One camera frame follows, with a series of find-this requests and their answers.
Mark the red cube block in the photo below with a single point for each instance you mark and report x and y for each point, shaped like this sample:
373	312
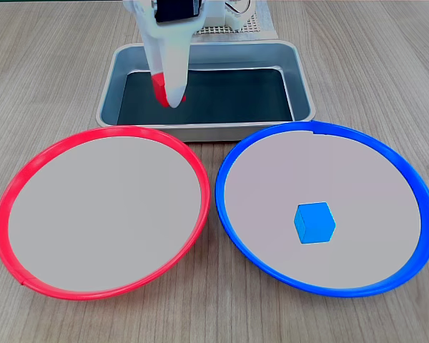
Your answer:
159	91

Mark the blue cube block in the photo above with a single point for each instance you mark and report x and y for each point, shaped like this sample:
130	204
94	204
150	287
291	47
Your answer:
316	223

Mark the silver metal tray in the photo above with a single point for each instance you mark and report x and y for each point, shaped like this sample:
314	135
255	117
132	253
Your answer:
236	57

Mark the red-rimmed white dish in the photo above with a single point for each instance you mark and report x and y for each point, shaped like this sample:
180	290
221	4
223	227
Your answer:
103	214

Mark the blue-rimmed white dish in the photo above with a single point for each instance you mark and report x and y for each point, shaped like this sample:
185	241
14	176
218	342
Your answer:
321	171

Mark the white perforated base plate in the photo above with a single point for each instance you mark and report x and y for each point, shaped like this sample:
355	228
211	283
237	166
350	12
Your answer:
262	25

